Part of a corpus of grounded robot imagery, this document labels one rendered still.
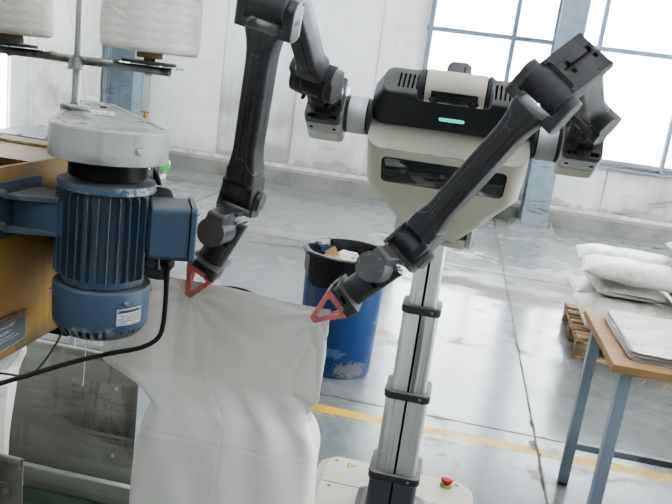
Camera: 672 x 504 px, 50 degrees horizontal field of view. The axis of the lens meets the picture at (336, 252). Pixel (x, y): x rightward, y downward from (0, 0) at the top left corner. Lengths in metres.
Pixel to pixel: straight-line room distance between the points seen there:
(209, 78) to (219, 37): 0.54
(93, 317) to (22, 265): 0.17
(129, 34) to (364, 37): 8.32
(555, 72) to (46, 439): 1.65
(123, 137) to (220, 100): 8.85
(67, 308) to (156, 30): 0.46
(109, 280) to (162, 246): 0.09
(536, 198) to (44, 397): 7.51
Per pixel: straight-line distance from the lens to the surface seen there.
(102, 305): 1.17
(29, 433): 2.26
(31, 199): 1.19
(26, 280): 1.30
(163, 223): 1.16
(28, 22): 1.38
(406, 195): 1.83
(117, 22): 1.25
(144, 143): 1.11
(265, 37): 1.30
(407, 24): 9.44
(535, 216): 9.09
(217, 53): 9.94
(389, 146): 1.73
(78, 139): 1.11
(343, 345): 3.75
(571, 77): 1.26
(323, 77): 1.59
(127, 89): 10.14
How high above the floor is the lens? 1.54
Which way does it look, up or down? 14 degrees down
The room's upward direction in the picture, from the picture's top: 8 degrees clockwise
